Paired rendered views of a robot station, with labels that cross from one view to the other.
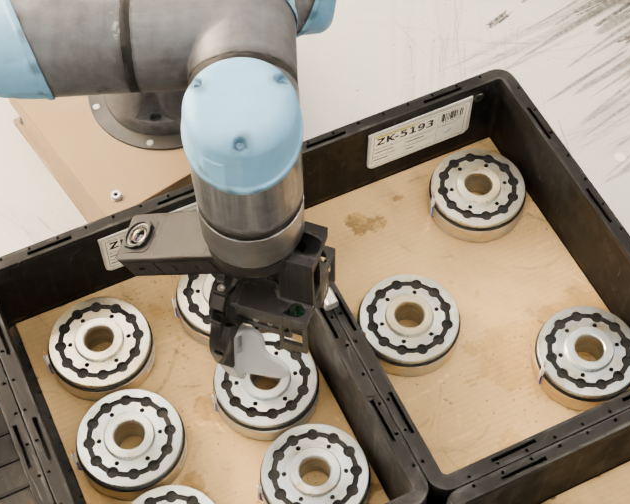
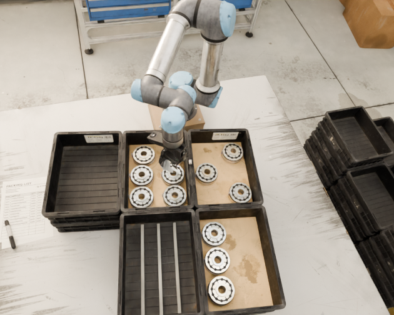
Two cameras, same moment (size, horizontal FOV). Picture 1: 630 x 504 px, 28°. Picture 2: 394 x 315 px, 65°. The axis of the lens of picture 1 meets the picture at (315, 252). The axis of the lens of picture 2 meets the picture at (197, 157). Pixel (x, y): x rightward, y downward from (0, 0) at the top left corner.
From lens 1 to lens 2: 25 cm
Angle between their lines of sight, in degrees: 5
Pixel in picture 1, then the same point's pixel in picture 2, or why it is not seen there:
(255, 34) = (182, 104)
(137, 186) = not seen: hidden behind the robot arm
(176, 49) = (167, 101)
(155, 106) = not seen: hidden behind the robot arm
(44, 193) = (147, 121)
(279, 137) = (177, 124)
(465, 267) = (224, 167)
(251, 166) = (170, 128)
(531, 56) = (261, 129)
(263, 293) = (171, 154)
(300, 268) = (178, 151)
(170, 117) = not seen: hidden behind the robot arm
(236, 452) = (161, 185)
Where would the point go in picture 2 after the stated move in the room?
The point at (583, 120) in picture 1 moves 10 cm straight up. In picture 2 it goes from (266, 146) to (271, 136)
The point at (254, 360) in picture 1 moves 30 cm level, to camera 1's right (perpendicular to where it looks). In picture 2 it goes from (167, 167) to (239, 194)
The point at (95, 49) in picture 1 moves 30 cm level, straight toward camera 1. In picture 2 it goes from (152, 96) to (136, 174)
